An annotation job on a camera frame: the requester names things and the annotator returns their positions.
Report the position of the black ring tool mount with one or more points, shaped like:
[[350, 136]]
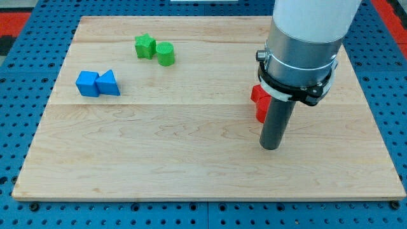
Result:
[[310, 96]]

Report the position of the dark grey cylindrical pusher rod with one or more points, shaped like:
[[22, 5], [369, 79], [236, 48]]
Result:
[[276, 120]]

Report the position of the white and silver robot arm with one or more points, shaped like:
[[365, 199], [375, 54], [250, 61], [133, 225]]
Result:
[[298, 62]]

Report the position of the red block lower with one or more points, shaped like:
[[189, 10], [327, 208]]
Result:
[[262, 106]]

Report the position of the red block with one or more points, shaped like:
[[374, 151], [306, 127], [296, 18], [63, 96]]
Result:
[[262, 106], [258, 93]]

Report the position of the red block upper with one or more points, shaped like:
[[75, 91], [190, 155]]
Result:
[[258, 93]]

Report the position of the green cylinder block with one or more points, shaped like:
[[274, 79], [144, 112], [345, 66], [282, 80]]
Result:
[[165, 53]]

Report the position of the light wooden board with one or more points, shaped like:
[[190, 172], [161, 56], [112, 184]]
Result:
[[188, 132]]

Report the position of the green star block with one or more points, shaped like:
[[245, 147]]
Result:
[[145, 46]]

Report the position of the blue triangle block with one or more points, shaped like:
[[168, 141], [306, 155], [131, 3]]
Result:
[[107, 84]]

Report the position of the blue cube block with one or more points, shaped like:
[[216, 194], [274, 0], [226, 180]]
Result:
[[86, 84]]

